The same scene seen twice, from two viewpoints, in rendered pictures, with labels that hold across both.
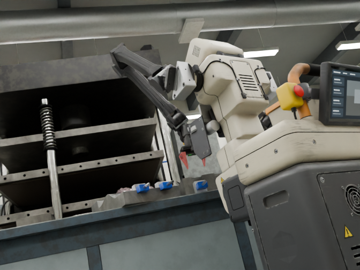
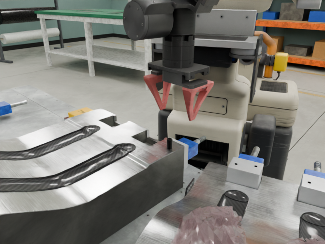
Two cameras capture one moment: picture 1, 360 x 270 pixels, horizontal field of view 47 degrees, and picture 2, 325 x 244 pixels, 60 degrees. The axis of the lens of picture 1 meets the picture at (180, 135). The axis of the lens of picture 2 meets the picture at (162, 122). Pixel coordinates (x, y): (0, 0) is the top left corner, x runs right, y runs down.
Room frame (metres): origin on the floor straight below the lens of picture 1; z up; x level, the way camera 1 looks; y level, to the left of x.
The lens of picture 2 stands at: (2.10, 0.38, 1.13)
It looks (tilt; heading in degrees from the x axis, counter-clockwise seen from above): 24 degrees down; 237
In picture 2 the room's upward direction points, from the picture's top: straight up
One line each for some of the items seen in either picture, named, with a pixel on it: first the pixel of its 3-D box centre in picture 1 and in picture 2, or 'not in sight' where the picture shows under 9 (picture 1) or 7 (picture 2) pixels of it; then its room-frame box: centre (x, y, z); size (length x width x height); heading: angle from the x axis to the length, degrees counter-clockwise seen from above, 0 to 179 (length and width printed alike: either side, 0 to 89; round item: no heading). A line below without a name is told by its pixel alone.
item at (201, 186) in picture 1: (202, 185); (187, 147); (1.76, -0.05, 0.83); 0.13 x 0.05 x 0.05; 14
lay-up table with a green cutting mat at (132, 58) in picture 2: not in sight; (111, 38); (0.29, -3.92, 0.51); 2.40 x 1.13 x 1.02; 110
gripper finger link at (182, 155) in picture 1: (188, 158); (187, 95); (1.79, -0.01, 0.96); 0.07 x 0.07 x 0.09; 13
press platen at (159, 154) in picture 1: (84, 180); not in sight; (2.88, 0.75, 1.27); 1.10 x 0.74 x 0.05; 103
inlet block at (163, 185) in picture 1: (166, 185); (249, 164); (1.74, 0.10, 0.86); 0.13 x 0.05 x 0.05; 30
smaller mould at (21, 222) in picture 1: (38, 226); not in sight; (1.91, 0.74, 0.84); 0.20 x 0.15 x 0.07; 13
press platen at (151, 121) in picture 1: (80, 148); not in sight; (2.89, 0.75, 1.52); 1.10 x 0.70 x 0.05; 103
